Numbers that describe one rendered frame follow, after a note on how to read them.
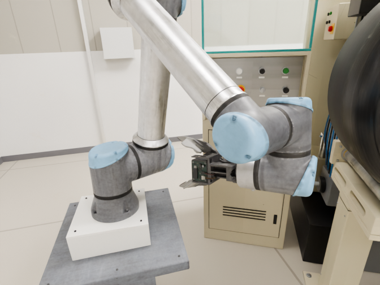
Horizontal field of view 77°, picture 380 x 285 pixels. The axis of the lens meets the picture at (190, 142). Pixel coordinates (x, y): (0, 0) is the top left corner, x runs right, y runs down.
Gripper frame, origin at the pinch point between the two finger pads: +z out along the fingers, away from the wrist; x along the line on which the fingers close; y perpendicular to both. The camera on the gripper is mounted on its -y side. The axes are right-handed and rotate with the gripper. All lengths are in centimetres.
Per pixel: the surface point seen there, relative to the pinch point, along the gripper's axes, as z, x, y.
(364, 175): -48, 7, -34
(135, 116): 198, -8, -184
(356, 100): -43.9, -16.2, -9.7
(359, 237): -51, 44, -67
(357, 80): -43.8, -20.9, -10.1
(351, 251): -48, 53, -68
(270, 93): -8, -23, -80
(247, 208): 8, 51, -88
